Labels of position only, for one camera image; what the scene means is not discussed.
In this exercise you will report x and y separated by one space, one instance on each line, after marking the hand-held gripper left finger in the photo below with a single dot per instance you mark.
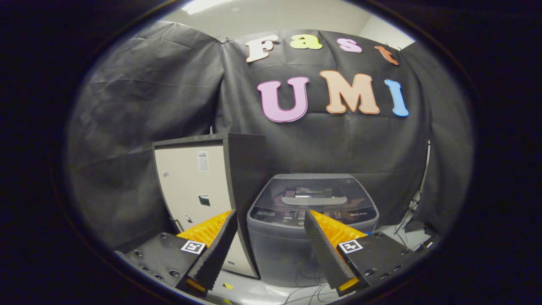
216 254

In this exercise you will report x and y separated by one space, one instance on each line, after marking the grey washing machine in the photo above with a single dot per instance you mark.
275 254

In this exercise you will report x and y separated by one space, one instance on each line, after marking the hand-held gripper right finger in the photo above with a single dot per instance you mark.
324 254

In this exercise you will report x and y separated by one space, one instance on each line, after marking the grey and beige cabinet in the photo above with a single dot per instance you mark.
186 186

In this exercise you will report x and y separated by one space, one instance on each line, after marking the yellow tape piece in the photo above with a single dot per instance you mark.
228 286

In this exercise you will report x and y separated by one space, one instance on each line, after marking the black backdrop cloth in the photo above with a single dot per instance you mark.
148 106

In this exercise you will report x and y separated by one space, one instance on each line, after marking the black box on floor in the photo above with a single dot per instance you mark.
425 245

